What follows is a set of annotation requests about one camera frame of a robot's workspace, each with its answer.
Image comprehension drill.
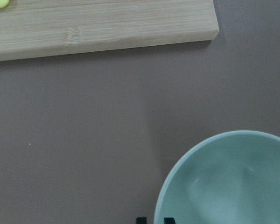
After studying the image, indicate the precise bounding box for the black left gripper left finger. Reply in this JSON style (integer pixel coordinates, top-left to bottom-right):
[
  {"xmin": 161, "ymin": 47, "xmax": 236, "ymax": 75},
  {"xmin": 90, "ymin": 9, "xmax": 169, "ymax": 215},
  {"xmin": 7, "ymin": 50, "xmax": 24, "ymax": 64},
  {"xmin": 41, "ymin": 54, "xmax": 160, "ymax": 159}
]
[{"xmin": 136, "ymin": 217, "xmax": 147, "ymax": 224}]

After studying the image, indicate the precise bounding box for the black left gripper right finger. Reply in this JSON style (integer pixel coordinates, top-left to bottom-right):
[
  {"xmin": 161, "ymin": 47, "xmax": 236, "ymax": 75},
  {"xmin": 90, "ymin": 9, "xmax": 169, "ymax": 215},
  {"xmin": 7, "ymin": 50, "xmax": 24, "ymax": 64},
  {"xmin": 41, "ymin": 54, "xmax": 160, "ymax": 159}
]
[{"xmin": 164, "ymin": 217, "xmax": 175, "ymax": 224}]

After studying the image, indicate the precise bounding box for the bamboo cutting board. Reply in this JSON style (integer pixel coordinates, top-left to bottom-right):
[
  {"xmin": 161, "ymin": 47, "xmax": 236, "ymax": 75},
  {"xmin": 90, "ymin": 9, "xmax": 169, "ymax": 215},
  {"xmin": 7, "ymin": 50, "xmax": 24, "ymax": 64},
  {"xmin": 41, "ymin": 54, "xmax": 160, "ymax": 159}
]
[{"xmin": 0, "ymin": 0, "xmax": 219, "ymax": 61}]

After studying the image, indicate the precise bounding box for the green bowl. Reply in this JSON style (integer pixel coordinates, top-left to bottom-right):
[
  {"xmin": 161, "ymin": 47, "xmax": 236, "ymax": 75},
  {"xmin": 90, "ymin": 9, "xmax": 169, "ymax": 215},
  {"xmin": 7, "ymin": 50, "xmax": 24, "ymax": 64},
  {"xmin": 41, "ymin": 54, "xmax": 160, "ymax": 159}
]
[{"xmin": 154, "ymin": 130, "xmax": 280, "ymax": 224}]

